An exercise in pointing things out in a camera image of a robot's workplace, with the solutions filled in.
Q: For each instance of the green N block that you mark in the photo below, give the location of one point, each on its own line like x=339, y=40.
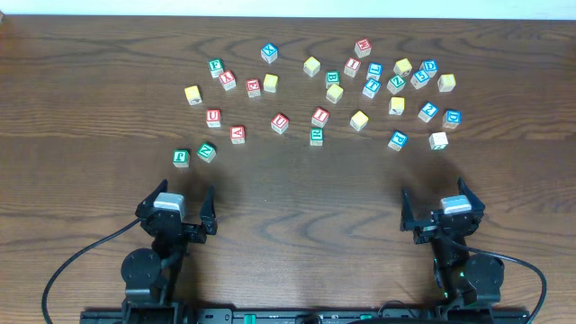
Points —
x=206, y=152

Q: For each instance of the green F block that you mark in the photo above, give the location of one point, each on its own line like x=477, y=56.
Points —
x=215, y=67

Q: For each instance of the red U block centre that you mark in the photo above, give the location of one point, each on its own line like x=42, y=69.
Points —
x=280, y=123

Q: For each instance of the red u block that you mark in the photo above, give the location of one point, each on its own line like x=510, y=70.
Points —
x=213, y=118
x=280, y=123

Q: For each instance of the blue D block upper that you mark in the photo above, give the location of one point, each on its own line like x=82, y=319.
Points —
x=429, y=66

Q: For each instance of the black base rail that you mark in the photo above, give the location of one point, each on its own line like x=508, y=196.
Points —
x=228, y=316

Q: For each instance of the green J block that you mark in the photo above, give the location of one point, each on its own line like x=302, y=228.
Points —
x=181, y=158

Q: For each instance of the blue T block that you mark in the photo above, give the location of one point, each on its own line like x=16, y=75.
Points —
x=371, y=88

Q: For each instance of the yellow B block right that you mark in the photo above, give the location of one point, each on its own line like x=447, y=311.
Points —
x=446, y=83

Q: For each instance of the blue X block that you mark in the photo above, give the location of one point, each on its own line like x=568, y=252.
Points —
x=269, y=53

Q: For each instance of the blue 5 block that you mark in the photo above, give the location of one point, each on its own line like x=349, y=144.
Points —
x=419, y=79

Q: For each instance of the yellow block beside E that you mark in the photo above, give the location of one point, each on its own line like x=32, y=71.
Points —
x=271, y=83

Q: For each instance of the green R block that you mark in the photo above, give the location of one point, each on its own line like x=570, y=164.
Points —
x=316, y=137

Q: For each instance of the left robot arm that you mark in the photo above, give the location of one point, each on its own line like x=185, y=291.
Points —
x=151, y=273

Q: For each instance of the blue 2 block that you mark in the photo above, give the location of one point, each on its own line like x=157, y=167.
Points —
x=427, y=112

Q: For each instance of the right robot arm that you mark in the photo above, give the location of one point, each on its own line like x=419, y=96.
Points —
x=470, y=280

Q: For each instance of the green B block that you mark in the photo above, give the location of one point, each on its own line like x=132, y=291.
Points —
x=332, y=78

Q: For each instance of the yellow O block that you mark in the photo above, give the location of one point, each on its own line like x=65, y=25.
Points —
x=402, y=67

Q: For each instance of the red Y block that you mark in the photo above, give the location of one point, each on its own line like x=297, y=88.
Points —
x=227, y=80

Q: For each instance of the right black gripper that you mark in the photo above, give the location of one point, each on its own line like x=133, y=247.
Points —
x=440, y=229

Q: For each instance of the blue d block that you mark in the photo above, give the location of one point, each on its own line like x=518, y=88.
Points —
x=429, y=66
x=451, y=119

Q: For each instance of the yellow block centre right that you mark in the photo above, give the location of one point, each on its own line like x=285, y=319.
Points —
x=359, y=120

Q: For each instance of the red i block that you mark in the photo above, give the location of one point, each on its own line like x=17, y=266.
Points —
x=320, y=117
x=352, y=66

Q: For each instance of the yellow block below B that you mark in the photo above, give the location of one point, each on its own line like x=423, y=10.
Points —
x=334, y=93

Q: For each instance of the plain wood 7 block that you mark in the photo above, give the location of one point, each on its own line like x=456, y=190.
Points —
x=438, y=140

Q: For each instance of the blue L block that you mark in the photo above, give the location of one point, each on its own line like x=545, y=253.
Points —
x=374, y=71

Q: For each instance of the yellow hammer block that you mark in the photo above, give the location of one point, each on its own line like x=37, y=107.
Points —
x=396, y=105

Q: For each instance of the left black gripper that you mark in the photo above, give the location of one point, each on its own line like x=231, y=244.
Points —
x=181, y=227

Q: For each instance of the red E block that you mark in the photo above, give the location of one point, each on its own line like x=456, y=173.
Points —
x=253, y=88

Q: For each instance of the red A block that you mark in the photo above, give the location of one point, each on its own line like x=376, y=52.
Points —
x=238, y=134

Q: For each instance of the green Z block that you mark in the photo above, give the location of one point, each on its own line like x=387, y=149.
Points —
x=396, y=84

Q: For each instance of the blue P block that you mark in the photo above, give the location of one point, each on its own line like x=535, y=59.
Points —
x=398, y=140

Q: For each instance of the red U block left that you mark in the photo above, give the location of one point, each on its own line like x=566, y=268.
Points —
x=213, y=118

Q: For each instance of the blue D block lower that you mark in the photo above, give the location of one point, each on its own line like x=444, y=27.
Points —
x=451, y=119

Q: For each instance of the yellow block far left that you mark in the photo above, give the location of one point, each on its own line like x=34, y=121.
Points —
x=193, y=95

